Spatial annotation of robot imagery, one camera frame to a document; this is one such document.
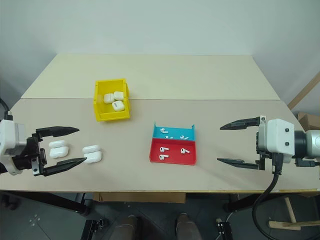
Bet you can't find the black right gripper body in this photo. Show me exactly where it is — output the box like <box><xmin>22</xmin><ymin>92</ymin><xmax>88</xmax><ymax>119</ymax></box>
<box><xmin>255</xmin><ymin>121</ymin><xmax>272</xmax><ymax>171</ymax></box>

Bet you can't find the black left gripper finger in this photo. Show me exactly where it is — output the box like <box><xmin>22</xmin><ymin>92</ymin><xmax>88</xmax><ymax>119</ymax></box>
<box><xmin>40</xmin><ymin>157</ymin><xmax>88</xmax><ymax>177</ymax></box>
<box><xmin>35</xmin><ymin>125</ymin><xmax>81</xmax><ymax>141</ymax></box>

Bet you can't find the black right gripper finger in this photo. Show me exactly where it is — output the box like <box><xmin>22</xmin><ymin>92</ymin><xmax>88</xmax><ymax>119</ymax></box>
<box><xmin>219</xmin><ymin>115</ymin><xmax>267</xmax><ymax>131</ymax></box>
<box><xmin>216</xmin><ymin>157</ymin><xmax>261</xmax><ymax>171</ymax></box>

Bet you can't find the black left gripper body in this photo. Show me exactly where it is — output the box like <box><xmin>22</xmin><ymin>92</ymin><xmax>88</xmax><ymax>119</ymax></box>
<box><xmin>11</xmin><ymin>133</ymin><xmax>48</xmax><ymax>177</ymax></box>

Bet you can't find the yellow plastic bin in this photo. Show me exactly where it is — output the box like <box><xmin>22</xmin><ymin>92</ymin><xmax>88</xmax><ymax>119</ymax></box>
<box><xmin>93</xmin><ymin>78</ymin><xmax>132</xmax><ymax>123</ymax></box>

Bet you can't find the brown cardboard box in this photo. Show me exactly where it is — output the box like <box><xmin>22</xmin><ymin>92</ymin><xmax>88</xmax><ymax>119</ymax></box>
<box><xmin>296</xmin><ymin>111</ymin><xmax>320</xmax><ymax>132</ymax></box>

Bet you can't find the black table leg beam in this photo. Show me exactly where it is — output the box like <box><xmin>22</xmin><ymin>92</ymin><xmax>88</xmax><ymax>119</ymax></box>
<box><xmin>223</xmin><ymin>193</ymin><xmax>271</xmax><ymax>213</ymax></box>
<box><xmin>0</xmin><ymin>191</ymin><xmax>91</xmax><ymax>217</ymax></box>

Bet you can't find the red tray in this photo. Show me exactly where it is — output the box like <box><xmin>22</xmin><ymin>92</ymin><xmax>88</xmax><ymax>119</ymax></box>
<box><xmin>148</xmin><ymin>121</ymin><xmax>198</xmax><ymax>166</ymax></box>

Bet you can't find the slanted wooden slat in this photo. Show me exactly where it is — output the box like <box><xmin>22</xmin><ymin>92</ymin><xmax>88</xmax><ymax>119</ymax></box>
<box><xmin>288</xmin><ymin>74</ymin><xmax>320</xmax><ymax>110</ymax></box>

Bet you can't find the dark rounded brown shape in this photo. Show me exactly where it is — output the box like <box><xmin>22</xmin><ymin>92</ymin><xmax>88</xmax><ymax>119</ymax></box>
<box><xmin>175</xmin><ymin>212</ymin><xmax>202</xmax><ymax>240</ymax></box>

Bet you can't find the flat cardboard under table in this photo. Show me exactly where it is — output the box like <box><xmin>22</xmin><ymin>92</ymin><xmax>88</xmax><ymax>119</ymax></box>
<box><xmin>99</xmin><ymin>192</ymin><xmax>186</xmax><ymax>204</ymax></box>

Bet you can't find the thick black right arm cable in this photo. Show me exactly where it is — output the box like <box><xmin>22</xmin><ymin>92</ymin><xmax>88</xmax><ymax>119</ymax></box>
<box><xmin>251</xmin><ymin>152</ymin><xmax>285</xmax><ymax>240</ymax></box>

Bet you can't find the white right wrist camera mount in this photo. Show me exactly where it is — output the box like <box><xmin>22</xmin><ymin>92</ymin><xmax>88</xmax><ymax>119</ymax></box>
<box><xmin>258</xmin><ymin>118</ymin><xmax>296</xmax><ymax>159</ymax></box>

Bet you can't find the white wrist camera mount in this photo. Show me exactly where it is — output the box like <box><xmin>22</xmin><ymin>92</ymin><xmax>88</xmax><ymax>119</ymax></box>
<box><xmin>0</xmin><ymin>119</ymin><xmax>27</xmax><ymax>176</ymax></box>
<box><xmin>258</xmin><ymin>118</ymin><xmax>296</xmax><ymax>159</ymax></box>

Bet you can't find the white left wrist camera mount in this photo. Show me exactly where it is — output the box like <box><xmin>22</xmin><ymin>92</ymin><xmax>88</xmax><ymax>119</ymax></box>
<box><xmin>0</xmin><ymin>119</ymin><xmax>27</xmax><ymax>176</ymax></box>

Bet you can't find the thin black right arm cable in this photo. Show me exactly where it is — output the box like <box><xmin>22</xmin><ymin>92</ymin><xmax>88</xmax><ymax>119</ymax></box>
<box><xmin>294</xmin><ymin>158</ymin><xmax>320</xmax><ymax>180</ymax></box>

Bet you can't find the wooden stand frame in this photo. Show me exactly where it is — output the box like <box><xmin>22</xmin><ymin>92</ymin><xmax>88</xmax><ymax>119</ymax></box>
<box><xmin>268</xmin><ymin>196</ymin><xmax>320</xmax><ymax>231</ymax></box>

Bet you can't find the black floor bracket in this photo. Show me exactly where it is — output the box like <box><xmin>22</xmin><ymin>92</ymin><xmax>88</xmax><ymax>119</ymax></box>
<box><xmin>84</xmin><ymin>217</ymin><xmax>109</xmax><ymax>240</ymax></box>
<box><xmin>215</xmin><ymin>218</ymin><xmax>233</xmax><ymax>240</ymax></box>

